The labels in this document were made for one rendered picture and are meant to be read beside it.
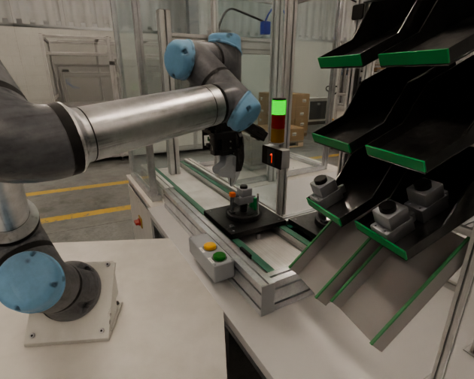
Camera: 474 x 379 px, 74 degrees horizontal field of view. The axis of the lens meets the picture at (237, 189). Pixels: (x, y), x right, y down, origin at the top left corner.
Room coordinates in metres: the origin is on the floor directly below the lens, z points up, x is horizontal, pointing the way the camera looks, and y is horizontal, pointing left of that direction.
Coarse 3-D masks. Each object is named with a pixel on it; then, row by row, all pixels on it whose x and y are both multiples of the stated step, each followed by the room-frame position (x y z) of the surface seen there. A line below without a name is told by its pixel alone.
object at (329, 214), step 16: (352, 160) 0.76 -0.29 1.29; (368, 160) 0.78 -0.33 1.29; (352, 176) 0.76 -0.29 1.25; (368, 176) 0.75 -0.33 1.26; (384, 176) 0.64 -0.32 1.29; (400, 176) 0.65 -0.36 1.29; (352, 192) 0.71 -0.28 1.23; (368, 192) 0.69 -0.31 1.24; (384, 192) 0.64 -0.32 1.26; (320, 208) 0.67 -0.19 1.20; (336, 208) 0.67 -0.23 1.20; (352, 208) 0.65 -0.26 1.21; (368, 208) 0.63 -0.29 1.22
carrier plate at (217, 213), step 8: (216, 208) 1.20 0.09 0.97; (224, 208) 1.20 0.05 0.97; (264, 208) 1.20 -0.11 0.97; (208, 216) 1.14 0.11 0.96; (216, 216) 1.13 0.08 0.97; (224, 216) 1.13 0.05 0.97; (264, 216) 1.13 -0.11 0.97; (272, 216) 1.13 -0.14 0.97; (216, 224) 1.08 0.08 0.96; (224, 224) 1.06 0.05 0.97; (232, 224) 1.06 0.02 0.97; (240, 224) 1.06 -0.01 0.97; (248, 224) 1.06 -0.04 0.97; (256, 224) 1.06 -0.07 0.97; (264, 224) 1.06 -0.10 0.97; (272, 224) 1.06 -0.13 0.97; (280, 224) 1.08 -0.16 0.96; (224, 232) 1.02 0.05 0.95; (232, 232) 0.99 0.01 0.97; (240, 232) 0.99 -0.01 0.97; (248, 232) 1.01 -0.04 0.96
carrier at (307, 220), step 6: (300, 216) 1.13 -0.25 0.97; (306, 216) 1.13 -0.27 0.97; (312, 216) 1.13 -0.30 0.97; (318, 216) 1.09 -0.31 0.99; (288, 222) 1.11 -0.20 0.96; (294, 222) 1.08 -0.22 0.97; (300, 222) 1.08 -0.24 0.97; (306, 222) 1.08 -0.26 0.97; (312, 222) 1.08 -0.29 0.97; (318, 222) 1.04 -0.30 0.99; (324, 222) 1.02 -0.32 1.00; (300, 228) 1.04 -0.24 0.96; (306, 228) 1.03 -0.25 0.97; (312, 228) 1.03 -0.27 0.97; (318, 228) 1.03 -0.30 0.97; (306, 234) 1.01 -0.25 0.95; (312, 234) 0.99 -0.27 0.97
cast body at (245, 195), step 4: (244, 184) 1.15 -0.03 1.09; (240, 188) 1.13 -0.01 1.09; (244, 188) 1.13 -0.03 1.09; (248, 188) 1.13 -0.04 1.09; (240, 192) 1.12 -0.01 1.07; (244, 192) 1.12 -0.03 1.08; (248, 192) 1.13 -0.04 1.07; (240, 196) 1.12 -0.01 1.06; (244, 196) 1.12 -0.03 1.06; (248, 196) 1.13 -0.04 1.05; (252, 196) 1.13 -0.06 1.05; (236, 200) 1.12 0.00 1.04; (240, 200) 1.11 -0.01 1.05; (244, 200) 1.12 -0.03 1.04; (248, 200) 1.13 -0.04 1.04; (252, 200) 1.13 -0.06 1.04; (240, 204) 1.11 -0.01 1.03; (244, 204) 1.12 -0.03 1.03
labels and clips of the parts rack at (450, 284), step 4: (360, 4) 0.77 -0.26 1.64; (356, 8) 0.78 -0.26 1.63; (360, 8) 0.77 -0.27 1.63; (352, 12) 0.79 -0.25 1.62; (356, 12) 0.78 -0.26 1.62; (360, 12) 0.77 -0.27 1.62; (352, 16) 0.79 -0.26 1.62; (356, 16) 0.78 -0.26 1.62; (360, 16) 0.77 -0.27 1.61; (448, 280) 0.52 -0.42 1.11; (448, 284) 0.52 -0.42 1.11; (452, 284) 0.51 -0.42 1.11; (456, 284) 0.51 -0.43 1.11; (448, 288) 0.52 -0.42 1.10; (452, 288) 0.51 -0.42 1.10
